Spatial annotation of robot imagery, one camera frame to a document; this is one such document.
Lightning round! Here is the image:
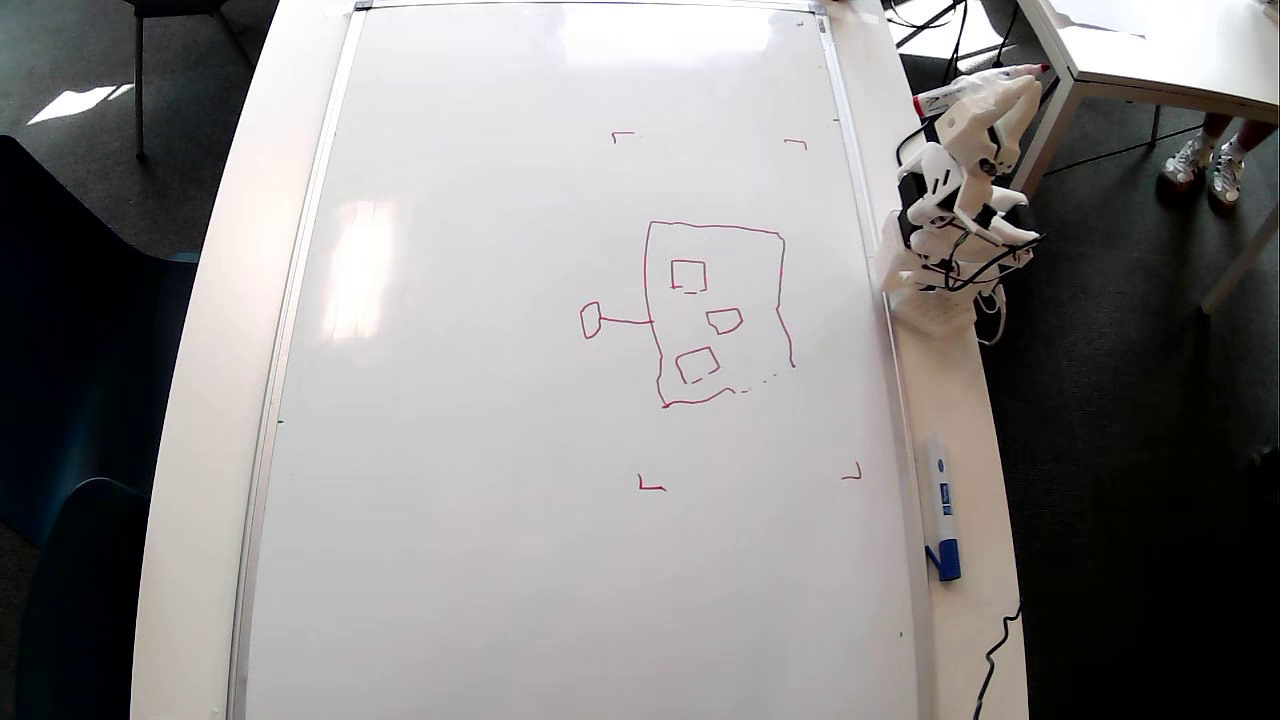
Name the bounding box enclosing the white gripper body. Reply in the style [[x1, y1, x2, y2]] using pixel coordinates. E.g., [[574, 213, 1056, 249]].
[[935, 95, 1026, 178]]

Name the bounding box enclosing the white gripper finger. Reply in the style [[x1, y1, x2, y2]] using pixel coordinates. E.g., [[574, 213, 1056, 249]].
[[950, 70, 1036, 105], [995, 75, 1046, 138]]

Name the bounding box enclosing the red whiteboard marker pen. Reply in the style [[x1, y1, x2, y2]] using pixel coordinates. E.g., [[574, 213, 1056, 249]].
[[912, 62, 1053, 119]]

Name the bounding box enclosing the blue capped whiteboard marker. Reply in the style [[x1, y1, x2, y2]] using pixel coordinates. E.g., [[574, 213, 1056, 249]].
[[922, 432, 964, 584]]

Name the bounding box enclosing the large white whiteboard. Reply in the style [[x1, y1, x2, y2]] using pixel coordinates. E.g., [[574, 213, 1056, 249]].
[[228, 0, 936, 720]]

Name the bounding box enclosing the white side table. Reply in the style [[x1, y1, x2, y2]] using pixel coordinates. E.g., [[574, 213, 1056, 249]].
[[1010, 0, 1280, 316]]

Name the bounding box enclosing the metal legged chair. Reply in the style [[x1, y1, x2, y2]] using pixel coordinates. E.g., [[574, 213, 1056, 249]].
[[125, 0, 253, 163]]

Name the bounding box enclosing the large dark teal chair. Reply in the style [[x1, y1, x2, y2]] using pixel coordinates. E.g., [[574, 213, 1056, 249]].
[[0, 133, 201, 549]]

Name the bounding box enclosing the black floor cable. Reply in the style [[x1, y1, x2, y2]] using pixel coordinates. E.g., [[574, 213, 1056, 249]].
[[885, 0, 1011, 76]]

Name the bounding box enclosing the thin black cable under table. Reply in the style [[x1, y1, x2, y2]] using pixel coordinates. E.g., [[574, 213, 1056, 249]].
[[1043, 122, 1211, 178]]

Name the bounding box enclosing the black camera cable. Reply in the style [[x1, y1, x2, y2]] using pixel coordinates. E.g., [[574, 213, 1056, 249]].
[[895, 120, 1043, 293]]

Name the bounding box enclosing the white base cable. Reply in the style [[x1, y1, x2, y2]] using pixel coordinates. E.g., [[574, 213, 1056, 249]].
[[975, 283, 1007, 347]]

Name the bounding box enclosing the black cable at table edge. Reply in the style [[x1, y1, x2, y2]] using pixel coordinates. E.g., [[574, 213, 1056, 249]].
[[972, 598, 1023, 720]]

